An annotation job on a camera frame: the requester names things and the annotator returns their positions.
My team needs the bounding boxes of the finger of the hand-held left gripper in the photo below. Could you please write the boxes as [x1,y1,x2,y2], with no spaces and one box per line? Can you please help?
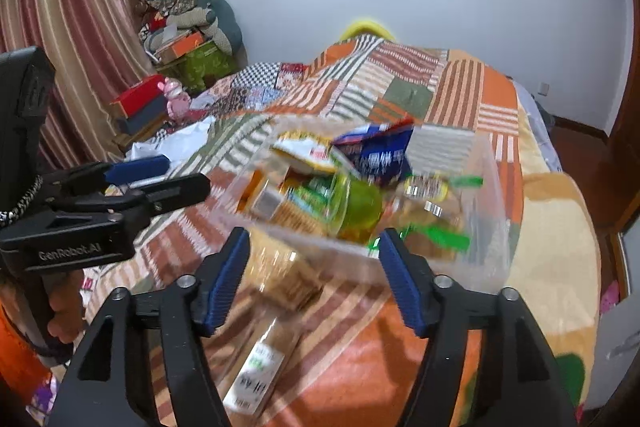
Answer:
[65,173,211,220]
[42,155,171,198]

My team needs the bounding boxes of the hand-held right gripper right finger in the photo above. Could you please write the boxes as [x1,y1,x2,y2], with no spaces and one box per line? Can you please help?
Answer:
[378,228,576,427]

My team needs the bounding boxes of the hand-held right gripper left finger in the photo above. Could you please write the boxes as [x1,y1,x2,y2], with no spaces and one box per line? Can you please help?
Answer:
[47,227,251,427]

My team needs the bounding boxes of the clear plastic container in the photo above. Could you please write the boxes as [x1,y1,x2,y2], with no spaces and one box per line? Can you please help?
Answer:
[219,116,512,304]

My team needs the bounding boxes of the clear bag green label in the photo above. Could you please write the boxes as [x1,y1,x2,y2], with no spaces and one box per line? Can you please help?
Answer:
[399,173,485,254]

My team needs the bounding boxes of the green snack packet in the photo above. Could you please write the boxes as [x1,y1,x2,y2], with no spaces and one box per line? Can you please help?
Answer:
[329,171,387,244]

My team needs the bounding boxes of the yellow snack packet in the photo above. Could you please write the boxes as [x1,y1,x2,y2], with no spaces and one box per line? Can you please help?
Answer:
[272,132,342,174]

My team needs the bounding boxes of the blue snack bag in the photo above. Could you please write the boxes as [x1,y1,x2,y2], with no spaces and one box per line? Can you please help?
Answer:
[332,122,417,188]

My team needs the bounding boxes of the person's left forearm orange sleeve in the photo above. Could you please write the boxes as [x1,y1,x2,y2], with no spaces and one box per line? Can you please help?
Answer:
[0,302,54,396]

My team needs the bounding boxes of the person's left hand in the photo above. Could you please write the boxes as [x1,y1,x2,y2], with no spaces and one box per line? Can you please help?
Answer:
[47,272,87,326]

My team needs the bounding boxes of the white plastic bag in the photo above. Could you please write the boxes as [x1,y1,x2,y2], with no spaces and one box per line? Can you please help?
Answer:
[127,116,217,164]

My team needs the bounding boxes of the dark grey box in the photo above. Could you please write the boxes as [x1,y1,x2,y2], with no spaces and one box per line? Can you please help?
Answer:
[117,97,172,136]

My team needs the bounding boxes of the red box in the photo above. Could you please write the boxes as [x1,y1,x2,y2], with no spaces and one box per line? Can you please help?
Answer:
[109,74,169,118]

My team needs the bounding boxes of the pink rabbit toy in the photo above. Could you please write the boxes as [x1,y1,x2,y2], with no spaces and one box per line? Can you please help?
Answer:
[157,77,194,124]

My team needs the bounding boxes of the green patterned box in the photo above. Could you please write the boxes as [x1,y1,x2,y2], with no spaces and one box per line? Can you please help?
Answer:
[164,41,239,90]

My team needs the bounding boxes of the orange box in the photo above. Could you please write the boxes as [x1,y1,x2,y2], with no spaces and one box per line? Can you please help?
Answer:
[154,31,206,60]

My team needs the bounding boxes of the checkered floral quilt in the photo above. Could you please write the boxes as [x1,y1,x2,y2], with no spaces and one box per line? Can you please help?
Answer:
[187,61,312,118]

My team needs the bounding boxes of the striped curtain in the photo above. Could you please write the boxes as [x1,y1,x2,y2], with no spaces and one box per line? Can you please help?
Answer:
[0,0,157,170]

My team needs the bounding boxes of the pile of pillows and clothes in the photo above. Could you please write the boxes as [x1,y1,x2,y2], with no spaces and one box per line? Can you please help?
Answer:
[137,0,244,58]

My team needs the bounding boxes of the grey cloth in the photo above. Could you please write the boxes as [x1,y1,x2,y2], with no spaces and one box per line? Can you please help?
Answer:
[584,301,640,411]

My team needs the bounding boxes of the yellow hoop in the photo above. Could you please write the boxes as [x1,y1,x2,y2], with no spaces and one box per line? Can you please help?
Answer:
[339,20,396,42]

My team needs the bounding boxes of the wooden door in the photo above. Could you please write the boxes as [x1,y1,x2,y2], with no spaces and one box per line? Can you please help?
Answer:
[547,0,640,303]

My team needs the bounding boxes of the black white braided cord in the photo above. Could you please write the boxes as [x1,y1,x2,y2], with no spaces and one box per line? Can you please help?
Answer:
[0,176,44,229]

